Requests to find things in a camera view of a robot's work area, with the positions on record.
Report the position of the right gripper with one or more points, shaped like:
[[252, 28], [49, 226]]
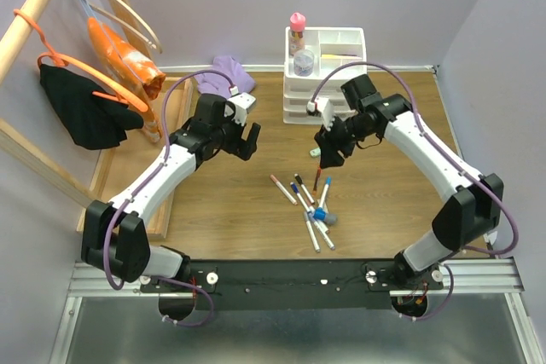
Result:
[[329, 145]]

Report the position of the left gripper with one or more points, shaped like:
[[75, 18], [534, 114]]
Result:
[[241, 147]]

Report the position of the clear round jar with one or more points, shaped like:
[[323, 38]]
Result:
[[303, 62]]

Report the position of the white plastic drawer organizer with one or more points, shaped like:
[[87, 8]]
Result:
[[298, 90]]

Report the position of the pink cap crayon bottle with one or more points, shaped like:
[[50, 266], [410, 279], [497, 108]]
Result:
[[297, 24]]

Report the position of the black purple cap highlighter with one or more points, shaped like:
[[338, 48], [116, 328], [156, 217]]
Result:
[[349, 56]]

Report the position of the orange pink highlighter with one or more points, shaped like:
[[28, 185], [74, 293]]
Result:
[[331, 56]]

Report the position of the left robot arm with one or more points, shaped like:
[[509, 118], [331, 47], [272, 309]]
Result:
[[115, 238]]

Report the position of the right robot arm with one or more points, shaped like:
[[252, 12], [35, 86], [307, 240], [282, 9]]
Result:
[[470, 200]]

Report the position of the red gel pen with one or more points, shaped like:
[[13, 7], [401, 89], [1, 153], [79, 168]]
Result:
[[316, 180]]

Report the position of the light blue acrylic marker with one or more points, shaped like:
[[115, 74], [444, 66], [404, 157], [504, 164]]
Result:
[[324, 193]]

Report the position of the pink cap white marker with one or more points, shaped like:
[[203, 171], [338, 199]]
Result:
[[284, 191]]

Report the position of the black cap whiteboard marker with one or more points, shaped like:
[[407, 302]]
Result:
[[304, 189]]

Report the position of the purple cloth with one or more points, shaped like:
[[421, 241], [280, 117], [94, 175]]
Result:
[[214, 84]]

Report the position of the brown cap white marker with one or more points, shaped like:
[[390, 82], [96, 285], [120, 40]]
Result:
[[321, 228]]

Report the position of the grey blue cap glue bottle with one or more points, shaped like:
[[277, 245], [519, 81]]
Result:
[[321, 215]]

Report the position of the orange white garment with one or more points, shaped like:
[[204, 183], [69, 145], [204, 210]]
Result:
[[152, 77]]

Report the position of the black garment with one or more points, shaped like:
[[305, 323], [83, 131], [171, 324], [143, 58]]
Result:
[[93, 123]]

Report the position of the wooden hanger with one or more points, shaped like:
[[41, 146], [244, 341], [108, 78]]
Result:
[[153, 42]]

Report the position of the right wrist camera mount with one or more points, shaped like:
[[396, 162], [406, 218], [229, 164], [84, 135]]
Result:
[[322, 108]]

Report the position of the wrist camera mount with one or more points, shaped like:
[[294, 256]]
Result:
[[322, 108], [238, 106]]

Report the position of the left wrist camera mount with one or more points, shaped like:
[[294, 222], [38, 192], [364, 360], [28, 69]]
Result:
[[238, 106]]

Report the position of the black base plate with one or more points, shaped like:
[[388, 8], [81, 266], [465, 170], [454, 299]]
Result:
[[306, 283]]

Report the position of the blue wire hanger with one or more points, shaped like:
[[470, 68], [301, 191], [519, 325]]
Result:
[[91, 14]]

